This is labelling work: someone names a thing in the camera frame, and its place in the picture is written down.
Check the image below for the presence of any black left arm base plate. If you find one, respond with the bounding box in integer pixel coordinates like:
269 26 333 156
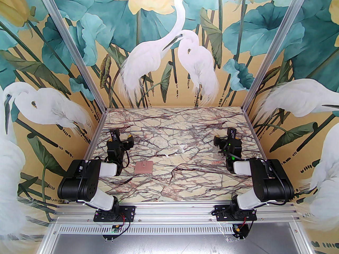
94 205 136 222

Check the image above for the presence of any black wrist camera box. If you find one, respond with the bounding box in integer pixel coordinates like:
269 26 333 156
225 139 242 154
106 140 123 154

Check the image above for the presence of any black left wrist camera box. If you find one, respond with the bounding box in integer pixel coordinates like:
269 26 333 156
106 140 123 154

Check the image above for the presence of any aluminium frame rail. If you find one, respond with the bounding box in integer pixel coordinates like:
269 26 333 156
50 204 301 224

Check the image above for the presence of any pink leather card holder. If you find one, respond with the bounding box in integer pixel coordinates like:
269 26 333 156
134 161 154 175

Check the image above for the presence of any grey metal sheet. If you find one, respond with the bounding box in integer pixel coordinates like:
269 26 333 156
38 234 315 254

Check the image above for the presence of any black bracket plate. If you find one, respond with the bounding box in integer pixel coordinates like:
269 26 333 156
102 223 125 241
231 222 252 239

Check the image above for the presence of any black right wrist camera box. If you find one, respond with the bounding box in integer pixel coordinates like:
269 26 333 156
225 139 242 154

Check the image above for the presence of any aluminium frame post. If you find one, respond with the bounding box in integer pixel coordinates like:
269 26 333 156
34 0 108 114
242 0 315 114

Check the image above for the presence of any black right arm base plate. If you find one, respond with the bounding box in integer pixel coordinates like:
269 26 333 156
213 204 258 222

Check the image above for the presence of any slotted aluminium strip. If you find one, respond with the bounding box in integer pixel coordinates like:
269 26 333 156
52 223 304 235

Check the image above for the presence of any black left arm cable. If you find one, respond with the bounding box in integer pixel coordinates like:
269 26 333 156
117 147 131 175

